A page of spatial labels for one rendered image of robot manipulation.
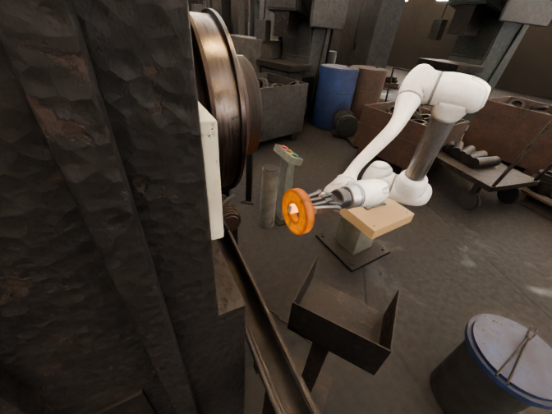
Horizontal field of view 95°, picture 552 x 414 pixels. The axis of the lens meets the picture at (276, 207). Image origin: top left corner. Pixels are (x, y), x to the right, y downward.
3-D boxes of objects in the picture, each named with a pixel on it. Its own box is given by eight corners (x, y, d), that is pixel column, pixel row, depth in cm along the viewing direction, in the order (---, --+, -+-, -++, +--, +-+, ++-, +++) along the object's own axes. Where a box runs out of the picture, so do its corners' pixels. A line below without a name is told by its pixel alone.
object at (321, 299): (330, 434, 103) (391, 351, 61) (273, 397, 112) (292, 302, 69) (343, 384, 118) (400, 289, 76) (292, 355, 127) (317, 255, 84)
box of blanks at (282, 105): (245, 155, 309) (245, 86, 263) (209, 134, 356) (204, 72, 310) (301, 139, 368) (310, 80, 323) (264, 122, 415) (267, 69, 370)
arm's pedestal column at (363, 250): (351, 222, 218) (361, 192, 199) (389, 253, 191) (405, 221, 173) (315, 236, 199) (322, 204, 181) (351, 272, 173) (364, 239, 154)
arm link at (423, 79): (398, 85, 105) (434, 91, 100) (413, 53, 109) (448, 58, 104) (393, 108, 117) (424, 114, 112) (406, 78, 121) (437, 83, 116)
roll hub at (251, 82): (246, 172, 74) (246, 62, 58) (217, 137, 94) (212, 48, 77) (263, 168, 76) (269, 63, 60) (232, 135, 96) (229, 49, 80)
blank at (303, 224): (311, 209, 75) (320, 208, 76) (286, 180, 85) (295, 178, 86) (299, 244, 85) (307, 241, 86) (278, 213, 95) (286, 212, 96)
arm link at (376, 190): (368, 209, 92) (342, 209, 104) (396, 202, 99) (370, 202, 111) (365, 180, 91) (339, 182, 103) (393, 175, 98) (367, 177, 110)
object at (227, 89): (223, 224, 69) (211, 4, 41) (186, 154, 102) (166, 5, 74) (246, 218, 72) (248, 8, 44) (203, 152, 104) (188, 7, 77)
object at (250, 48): (239, 96, 544) (239, 34, 480) (277, 108, 488) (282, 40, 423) (219, 98, 511) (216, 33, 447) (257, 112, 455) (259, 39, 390)
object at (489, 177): (527, 213, 251) (609, 115, 195) (480, 222, 233) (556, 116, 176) (434, 160, 341) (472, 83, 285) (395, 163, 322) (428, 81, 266)
